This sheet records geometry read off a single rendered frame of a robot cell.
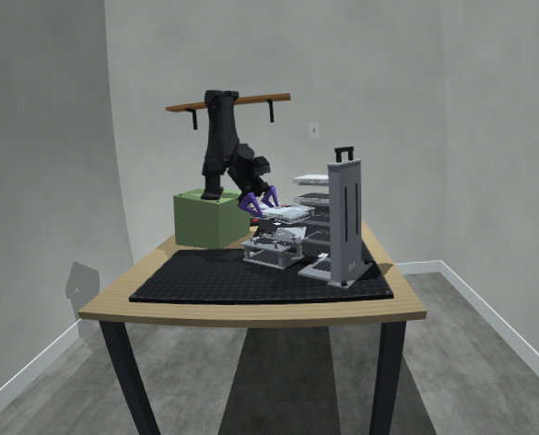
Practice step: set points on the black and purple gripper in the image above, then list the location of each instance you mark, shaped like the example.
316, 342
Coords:
253, 191

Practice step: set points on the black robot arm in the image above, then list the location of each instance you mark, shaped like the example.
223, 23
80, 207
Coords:
232, 154

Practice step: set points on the black perforated breadboard table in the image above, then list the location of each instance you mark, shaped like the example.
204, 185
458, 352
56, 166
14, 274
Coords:
221, 277

